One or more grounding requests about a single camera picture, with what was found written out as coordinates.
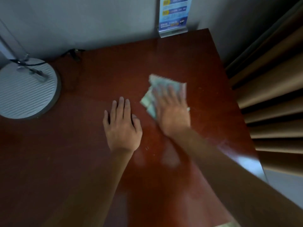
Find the person's right hand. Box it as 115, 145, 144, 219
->
151, 85, 191, 137

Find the person's left hand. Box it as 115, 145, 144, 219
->
103, 96, 143, 154

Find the pale green cleaning cloth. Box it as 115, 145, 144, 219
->
140, 74, 190, 120

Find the person's right forearm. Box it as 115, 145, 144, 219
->
169, 127, 303, 227

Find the person's left forearm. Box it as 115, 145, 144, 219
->
43, 149, 134, 227

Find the blue acrylic sign stand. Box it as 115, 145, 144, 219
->
158, 0, 193, 38

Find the white ribbed lamp base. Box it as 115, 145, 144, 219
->
0, 58, 61, 120

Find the brown pleated curtain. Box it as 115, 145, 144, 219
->
225, 0, 303, 178

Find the clear lamp pole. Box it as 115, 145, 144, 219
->
0, 19, 48, 82

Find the black power cable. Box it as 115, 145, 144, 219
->
9, 49, 86, 67

